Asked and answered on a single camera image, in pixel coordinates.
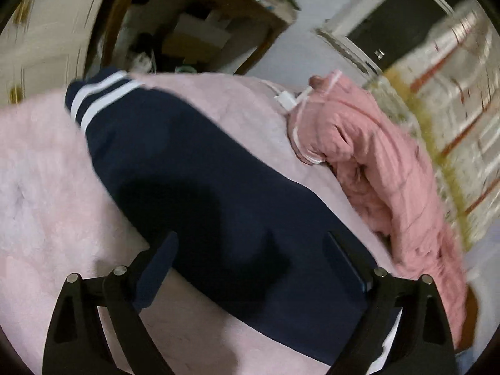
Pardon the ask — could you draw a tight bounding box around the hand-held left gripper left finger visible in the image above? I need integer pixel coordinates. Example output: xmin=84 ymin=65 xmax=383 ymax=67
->
xmin=42 ymin=231 xmax=179 ymax=375

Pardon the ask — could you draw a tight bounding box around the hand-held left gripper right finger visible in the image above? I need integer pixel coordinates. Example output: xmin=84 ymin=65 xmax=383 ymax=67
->
xmin=323 ymin=230 xmax=458 ymax=375

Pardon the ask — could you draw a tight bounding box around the navy garment with white stripes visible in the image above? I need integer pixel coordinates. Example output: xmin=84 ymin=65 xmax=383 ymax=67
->
xmin=64 ymin=66 xmax=403 ymax=368

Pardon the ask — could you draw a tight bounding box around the pink plaid quilt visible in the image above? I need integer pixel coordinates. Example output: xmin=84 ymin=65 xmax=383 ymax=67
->
xmin=287 ymin=70 xmax=469 ymax=350

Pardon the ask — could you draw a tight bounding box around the cardboard box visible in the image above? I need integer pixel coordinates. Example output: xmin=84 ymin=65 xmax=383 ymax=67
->
xmin=160 ymin=11 xmax=232 ymax=68

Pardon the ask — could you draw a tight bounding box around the white framed window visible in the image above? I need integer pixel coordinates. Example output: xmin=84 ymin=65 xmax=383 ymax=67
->
xmin=316 ymin=0 xmax=478 ymax=83

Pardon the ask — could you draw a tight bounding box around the white door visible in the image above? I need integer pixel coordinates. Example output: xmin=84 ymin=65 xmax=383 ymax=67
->
xmin=0 ymin=0 xmax=115 ymax=106

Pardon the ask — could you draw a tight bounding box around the wooden desk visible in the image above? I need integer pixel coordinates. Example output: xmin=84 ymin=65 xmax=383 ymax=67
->
xmin=84 ymin=0 xmax=292 ymax=83

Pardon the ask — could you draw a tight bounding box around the white charger with cable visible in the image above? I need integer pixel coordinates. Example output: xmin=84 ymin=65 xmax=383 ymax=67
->
xmin=262 ymin=69 xmax=344 ymax=165

